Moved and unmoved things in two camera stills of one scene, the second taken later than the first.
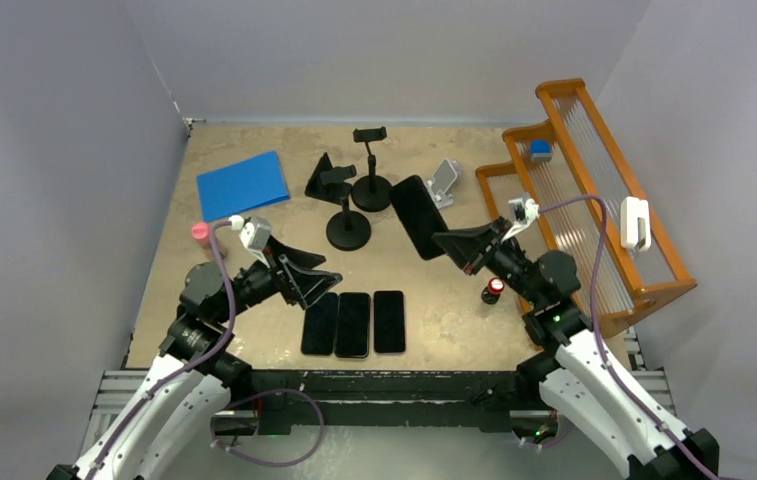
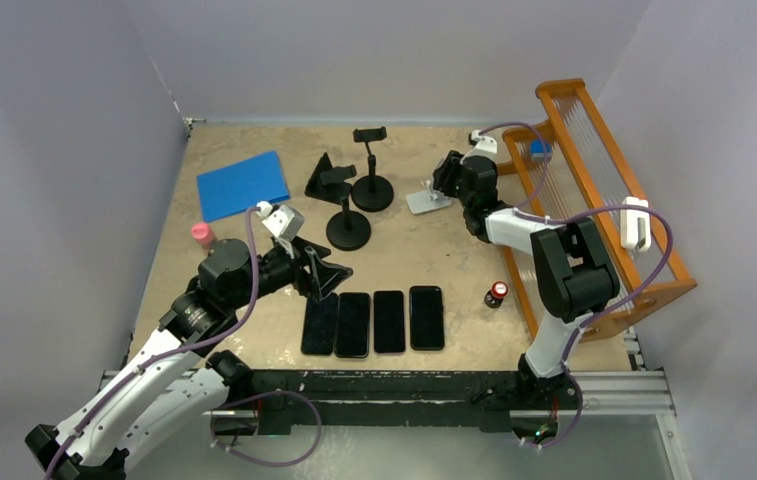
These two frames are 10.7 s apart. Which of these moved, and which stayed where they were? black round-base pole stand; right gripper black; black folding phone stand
Moved: right gripper black
Stayed: black folding phone stand; black round-base pole stand
